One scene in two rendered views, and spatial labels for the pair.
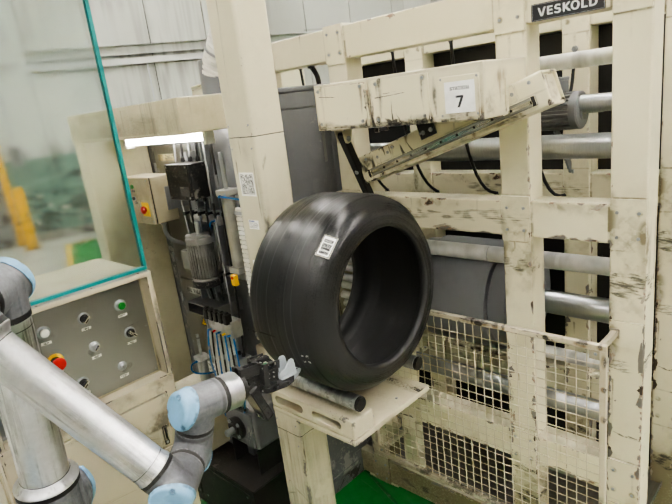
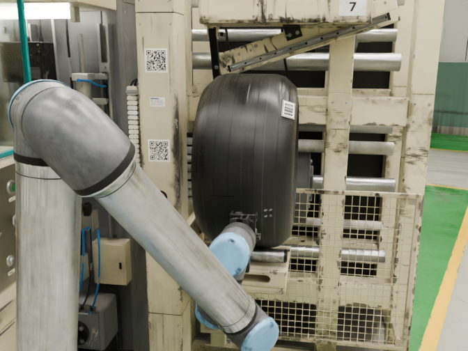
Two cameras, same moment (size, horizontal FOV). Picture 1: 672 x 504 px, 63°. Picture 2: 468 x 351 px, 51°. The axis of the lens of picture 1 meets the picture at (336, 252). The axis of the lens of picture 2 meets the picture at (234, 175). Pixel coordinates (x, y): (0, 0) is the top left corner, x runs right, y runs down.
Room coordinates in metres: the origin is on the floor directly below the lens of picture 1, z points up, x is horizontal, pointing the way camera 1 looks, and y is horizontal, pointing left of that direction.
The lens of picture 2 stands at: (0.31, 0.98, 1.53)
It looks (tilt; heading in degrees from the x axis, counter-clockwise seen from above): 14 degrees down; 324
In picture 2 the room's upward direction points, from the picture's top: straight up
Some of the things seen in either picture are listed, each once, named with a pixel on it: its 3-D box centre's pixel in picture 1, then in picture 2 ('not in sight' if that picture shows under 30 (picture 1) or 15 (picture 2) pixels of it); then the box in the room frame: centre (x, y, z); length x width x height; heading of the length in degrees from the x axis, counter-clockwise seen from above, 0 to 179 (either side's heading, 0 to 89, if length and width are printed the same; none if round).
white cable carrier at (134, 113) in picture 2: (255, 274); (138, 156); (1.82, 0.28, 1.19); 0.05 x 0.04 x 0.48; 135
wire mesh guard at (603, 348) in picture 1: (468, 410); (303, 267); (1.69, -0.39, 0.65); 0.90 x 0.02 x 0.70; 45
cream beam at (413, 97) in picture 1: (413, 97); (285, 4); (1.74, -0.29, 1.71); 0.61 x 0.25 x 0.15; 45
